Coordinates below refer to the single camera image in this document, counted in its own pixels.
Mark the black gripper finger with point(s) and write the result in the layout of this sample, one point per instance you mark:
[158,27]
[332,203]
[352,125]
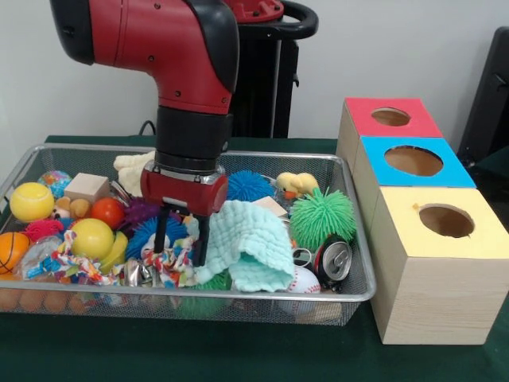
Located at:
[162,231]
[201,242]

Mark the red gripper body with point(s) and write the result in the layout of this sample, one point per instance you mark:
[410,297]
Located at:
[183,195]

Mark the multicoloured patterned cloth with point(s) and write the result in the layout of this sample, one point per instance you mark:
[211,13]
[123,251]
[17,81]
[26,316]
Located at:
[171,266]
[79,266]

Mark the green spiky rubber ball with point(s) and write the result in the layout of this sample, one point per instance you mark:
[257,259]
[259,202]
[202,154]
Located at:
[322,215]

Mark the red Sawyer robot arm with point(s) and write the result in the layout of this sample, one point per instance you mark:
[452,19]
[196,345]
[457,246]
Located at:
[159,40]

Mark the shallow clear mesh bin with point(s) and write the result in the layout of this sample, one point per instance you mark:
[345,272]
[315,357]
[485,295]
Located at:
[278,308]

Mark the wooden box with three holes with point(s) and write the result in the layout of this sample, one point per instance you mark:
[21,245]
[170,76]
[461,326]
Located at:
[437,298]

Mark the blue spiky ball with eyes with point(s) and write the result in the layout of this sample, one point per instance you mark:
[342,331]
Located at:
[139,238]

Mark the green spiky ball with eyes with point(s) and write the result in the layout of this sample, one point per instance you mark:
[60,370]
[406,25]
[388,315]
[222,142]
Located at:
[216,284]

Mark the light blue waffle cloth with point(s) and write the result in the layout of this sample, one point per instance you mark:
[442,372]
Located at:
[246,238]

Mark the cream waffle cloth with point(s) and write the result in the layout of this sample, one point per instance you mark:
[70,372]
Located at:
[127,171]

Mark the yellow duck plush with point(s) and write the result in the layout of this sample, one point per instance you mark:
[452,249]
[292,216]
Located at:
[296,184]

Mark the white toy baseball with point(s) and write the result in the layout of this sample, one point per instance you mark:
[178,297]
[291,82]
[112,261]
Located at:
[306,282]

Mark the yellow tennis ball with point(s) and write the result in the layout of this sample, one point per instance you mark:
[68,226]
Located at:
[32,201]

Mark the silver drinks can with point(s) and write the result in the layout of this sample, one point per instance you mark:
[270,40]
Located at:
[336,260]

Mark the orange toy basketball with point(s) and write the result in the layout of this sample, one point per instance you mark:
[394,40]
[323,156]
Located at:
[12,252]

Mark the dark green side table cloth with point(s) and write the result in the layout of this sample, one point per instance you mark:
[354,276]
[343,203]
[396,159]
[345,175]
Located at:
[497,163]

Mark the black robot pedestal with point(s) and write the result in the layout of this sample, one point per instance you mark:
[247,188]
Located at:
[262,79]

